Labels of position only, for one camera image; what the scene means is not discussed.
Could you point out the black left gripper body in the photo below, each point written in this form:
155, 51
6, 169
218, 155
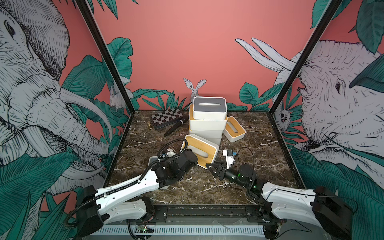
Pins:
180, 177

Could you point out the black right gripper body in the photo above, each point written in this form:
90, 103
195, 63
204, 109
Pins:
233, 177

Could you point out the small bamboo lid tissue box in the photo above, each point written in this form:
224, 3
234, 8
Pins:
234, 131

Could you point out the yellow lid tissue box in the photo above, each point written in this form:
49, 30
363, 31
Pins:
207, 134

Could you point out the large bamboo lid tissue box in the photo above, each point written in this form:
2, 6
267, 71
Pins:
200, 125

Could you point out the grey lid tissue box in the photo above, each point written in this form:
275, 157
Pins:
153, 160
209, 108

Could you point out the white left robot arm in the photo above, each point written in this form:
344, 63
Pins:
97, 207

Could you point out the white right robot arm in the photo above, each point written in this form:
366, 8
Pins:
319, 207

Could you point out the white bottom tissue box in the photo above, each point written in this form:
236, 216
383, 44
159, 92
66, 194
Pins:
215, 141

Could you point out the folding chess board box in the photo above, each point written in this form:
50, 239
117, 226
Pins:
166, 117

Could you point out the white vented strip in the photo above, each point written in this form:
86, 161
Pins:
177, 230

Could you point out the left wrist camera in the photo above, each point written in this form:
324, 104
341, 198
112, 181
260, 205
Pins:
167, 155

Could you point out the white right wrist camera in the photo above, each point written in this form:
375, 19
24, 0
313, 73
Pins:
230, 157

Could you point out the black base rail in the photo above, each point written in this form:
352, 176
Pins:
252, 213

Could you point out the black corner frame post left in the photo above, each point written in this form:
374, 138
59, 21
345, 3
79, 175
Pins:
117, 87

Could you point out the black corner frame post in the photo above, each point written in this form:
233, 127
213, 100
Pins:
325, 19
117, 87

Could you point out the black corner frame post right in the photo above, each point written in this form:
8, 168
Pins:
325, 19

